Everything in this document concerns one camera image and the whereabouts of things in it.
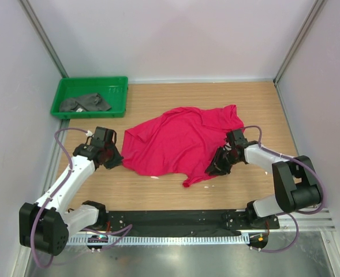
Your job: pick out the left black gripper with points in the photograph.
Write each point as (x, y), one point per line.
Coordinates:
(117, 160)

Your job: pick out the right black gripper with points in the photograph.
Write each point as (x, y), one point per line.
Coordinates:
(216, 163)

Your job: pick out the pink red t-shirt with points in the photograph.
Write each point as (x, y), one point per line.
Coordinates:
(180, 141)

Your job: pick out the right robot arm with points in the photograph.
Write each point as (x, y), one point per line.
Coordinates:
(296, 184)

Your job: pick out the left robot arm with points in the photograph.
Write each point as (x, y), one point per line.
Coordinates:
(46, 225)

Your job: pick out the grey t-shirt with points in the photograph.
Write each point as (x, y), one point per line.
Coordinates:
(88, 102)

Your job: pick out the green plastic tray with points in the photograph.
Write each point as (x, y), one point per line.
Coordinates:
(114, 90)

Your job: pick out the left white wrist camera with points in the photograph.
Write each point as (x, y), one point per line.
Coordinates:
(89, 134)

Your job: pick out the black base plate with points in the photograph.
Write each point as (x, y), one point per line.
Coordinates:
(189, 223)

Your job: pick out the white slotted cable duct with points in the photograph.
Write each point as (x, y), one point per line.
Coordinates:
(91, 240)

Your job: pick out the aluminium frame rail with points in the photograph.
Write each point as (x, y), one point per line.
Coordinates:
(306, 222)

